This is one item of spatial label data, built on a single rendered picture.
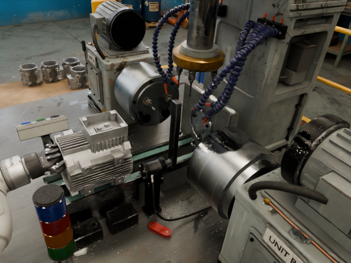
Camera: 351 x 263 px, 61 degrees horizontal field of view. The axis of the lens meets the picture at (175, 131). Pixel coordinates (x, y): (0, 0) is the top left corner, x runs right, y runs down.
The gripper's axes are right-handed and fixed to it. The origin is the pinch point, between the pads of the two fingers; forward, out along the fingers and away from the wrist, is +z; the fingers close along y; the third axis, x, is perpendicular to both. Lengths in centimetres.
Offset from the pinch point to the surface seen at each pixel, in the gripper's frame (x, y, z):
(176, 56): -20.0, 2.4, 33.1
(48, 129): 3.6, 20.9, -10.2
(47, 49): 116, 404, 46
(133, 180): 17.7, -6.0, 9.0
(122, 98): 7.2, 30.7, 22.5
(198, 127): 14.6, 3.4, 43.5
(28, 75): 82, 248, 0
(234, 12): -28, 7, 61
